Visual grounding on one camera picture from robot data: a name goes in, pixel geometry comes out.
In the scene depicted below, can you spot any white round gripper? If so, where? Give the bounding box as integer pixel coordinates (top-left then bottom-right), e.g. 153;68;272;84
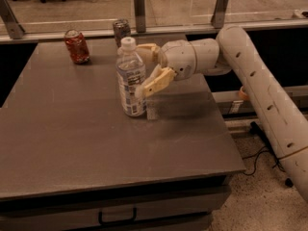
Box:
135;39;196;98

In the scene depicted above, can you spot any clear plastic water bottle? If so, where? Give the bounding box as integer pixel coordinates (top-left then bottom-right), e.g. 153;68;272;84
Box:
115;37;145;116

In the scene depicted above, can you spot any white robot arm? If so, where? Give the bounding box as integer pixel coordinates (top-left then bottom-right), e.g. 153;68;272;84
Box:
136;25;308;201

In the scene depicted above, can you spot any silver blue drink can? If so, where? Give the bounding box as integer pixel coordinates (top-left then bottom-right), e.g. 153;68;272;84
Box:
113;18;131;47

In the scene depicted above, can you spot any red soda can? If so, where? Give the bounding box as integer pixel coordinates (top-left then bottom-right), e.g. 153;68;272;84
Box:
64;29;90;64

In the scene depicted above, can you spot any roll of tan tape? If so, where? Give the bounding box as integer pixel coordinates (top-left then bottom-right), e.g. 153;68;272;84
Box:
239;86;249;101

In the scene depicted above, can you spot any clear glass barrier panel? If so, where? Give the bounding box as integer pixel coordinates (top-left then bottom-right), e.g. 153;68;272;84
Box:
8;0;308;33

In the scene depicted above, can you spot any grey table drawer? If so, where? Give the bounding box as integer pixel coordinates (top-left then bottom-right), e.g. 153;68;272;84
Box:
0;186;231;231

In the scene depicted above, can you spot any middle metal glass bracket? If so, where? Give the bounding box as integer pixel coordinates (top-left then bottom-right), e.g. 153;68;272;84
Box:
134;0;146;33

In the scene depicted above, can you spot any metal glass bracket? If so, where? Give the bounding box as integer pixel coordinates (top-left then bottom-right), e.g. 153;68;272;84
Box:
211;0;229;29
0;0;25;39
134;0;146;33

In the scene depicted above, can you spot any right metal glass bracket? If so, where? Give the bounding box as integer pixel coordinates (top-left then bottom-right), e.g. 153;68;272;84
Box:
211;0;229;29

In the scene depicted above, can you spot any grey metal floor rail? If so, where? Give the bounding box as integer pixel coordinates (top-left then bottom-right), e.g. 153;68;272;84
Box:
213;86;308;116

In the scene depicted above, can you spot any black floor cable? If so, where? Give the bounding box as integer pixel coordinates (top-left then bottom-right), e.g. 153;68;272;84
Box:
243;142;287;177

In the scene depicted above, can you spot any left metal glass bracket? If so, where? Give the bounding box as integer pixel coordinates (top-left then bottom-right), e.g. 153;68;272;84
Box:
0;0;25;39

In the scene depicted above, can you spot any black drawer handle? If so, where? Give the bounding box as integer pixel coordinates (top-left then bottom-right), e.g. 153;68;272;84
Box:
97;207;137;227

